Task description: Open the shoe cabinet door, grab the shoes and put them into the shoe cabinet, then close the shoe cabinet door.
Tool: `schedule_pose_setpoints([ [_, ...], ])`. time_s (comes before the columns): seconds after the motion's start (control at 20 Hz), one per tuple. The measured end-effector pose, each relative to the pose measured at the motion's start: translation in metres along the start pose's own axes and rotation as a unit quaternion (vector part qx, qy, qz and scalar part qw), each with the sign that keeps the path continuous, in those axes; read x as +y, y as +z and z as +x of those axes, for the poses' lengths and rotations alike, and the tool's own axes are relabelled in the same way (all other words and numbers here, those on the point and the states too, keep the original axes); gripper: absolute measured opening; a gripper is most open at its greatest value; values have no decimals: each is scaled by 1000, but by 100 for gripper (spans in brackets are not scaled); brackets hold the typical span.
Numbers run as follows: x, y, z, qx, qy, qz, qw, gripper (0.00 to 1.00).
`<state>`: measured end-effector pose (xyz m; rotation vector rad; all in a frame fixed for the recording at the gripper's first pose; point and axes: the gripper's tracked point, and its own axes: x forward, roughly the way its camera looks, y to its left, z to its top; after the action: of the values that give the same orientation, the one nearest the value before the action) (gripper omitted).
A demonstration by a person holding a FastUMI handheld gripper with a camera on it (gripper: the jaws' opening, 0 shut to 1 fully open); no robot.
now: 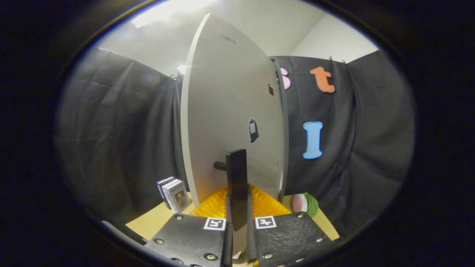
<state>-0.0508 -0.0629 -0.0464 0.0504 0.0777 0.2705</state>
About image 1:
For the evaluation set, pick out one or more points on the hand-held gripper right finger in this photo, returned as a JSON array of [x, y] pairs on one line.
[[251, 244]]

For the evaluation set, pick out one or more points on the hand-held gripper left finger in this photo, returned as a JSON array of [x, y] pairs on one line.
[[228, 244]]

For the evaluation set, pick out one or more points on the grey shoe cabinet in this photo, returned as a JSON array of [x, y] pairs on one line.
[[286, 148]]

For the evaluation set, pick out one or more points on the white shoe cabinet door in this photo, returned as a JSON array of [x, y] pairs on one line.
[[222, 92]]

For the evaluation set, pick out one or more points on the watermelon slice toy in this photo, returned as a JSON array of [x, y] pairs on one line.
[[306, 204]]

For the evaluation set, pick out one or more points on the white book with photo cover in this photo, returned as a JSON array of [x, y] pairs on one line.
[[178, 196]]

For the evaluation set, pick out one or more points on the black backdrop cloth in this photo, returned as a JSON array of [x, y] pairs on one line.
[[111, 129]]

